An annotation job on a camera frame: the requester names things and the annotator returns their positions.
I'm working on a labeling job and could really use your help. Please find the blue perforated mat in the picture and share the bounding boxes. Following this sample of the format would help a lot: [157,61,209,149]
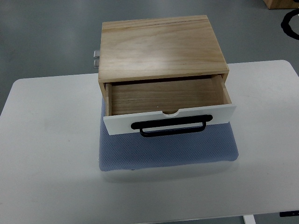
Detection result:
[99,105,239,171]

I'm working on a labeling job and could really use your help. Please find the metal table clamp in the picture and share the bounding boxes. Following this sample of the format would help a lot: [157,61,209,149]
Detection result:
[93,49,100,68]

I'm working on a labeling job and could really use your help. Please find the white table leg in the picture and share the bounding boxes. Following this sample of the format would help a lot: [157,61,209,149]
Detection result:
[243,215,256,224]

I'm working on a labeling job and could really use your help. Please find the black table control panel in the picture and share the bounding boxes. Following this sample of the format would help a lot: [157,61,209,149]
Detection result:
[279,210,299,217]

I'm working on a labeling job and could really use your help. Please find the wooden drawer cabinet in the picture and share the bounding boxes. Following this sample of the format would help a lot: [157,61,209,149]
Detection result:
[98,15,229,98]

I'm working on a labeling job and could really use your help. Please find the cardboard box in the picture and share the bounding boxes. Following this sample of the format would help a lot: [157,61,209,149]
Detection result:
[263,0,299,9]

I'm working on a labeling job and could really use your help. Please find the white top drawer black handle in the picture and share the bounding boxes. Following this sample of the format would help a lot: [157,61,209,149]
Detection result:
[103,75,236,135]

